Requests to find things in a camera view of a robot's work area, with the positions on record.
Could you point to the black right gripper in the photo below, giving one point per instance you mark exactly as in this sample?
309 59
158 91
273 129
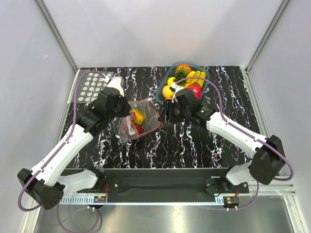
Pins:
168 107

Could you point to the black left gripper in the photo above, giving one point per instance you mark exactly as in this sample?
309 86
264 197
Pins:
127 107

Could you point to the purple grape bunch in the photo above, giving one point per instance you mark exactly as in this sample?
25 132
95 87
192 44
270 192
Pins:
132 117

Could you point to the pink peach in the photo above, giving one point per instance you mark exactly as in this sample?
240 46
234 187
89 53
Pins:
126 127

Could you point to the yellow green mango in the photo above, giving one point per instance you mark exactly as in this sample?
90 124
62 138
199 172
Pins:
139 116

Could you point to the clear zip top bag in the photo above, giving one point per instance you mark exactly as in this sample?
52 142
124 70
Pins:
150 123

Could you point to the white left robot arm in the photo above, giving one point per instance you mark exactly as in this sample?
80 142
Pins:
43 182

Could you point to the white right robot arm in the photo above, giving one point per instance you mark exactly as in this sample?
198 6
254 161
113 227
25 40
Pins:
266 153

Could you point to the pink dragon fruit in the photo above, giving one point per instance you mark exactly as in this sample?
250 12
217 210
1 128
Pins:
196 89

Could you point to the yellow banana bunch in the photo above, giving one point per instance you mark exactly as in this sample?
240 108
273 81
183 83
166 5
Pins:
194 77

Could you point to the clear sheet with white dots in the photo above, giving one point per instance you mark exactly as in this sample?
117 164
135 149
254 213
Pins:
89 86

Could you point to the yellow lemon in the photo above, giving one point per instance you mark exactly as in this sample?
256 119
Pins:
170 81

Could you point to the orange pineapple toy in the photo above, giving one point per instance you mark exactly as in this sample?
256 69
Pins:
182 71

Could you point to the transparent blue plastic fruit tray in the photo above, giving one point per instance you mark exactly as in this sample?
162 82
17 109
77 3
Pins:
170 73

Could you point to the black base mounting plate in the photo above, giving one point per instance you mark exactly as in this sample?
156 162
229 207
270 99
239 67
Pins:
181 181

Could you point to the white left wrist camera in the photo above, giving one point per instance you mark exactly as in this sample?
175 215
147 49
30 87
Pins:
117 83

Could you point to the white slotted cable duct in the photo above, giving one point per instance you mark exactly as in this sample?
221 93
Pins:
102 200

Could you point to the aluminium frame rail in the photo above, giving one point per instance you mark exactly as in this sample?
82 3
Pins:
272 187

